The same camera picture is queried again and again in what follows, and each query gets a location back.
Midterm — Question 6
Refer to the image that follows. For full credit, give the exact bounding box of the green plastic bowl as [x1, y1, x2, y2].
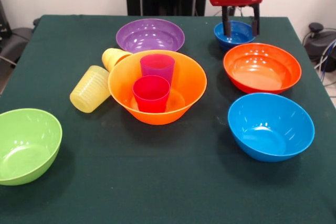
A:
[0, 108, 63, 186]

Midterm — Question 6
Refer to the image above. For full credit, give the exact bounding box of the large orange plastic bowl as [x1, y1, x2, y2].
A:
[108, 49, 208, 126]

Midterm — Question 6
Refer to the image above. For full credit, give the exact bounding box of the grey office chair base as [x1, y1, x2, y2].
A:
[0, 26, 27, 65]

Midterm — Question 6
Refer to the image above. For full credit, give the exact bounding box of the red plastic bowl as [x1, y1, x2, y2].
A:
[223, 42, 302, 95]

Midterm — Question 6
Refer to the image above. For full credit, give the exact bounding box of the purple plastic cup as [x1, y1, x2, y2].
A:
[140, 54, 176, 86]

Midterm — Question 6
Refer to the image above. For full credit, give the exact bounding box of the yellow plastic cup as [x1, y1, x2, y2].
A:
[101, 48, 132, 74]

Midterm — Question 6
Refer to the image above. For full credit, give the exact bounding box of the light blue plastic bowl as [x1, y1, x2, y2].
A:
[227, 92, 316, 163]

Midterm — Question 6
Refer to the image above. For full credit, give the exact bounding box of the black office chair base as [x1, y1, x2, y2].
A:
[302, 22, 336, 62]

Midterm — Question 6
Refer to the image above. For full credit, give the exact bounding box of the pale yellow ribbed cup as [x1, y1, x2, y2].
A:
[69, 65, 112, 114]

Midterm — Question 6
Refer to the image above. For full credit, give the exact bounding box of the purple plastic bowl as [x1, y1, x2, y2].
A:
[115, 18, 185, 54]

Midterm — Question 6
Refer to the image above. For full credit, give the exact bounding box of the dark green table cloth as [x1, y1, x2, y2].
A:
[0, 15, 336, 224]

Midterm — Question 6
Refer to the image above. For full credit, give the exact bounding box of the pink plastic cup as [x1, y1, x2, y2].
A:
[132, 74, 171, 113]

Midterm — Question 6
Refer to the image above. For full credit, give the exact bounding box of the tangle of floor cables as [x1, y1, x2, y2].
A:
[313, 39, 336, 87]

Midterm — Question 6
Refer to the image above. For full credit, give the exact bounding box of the small dark blue bowl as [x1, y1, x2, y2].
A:
[213, 20, 257, 51]

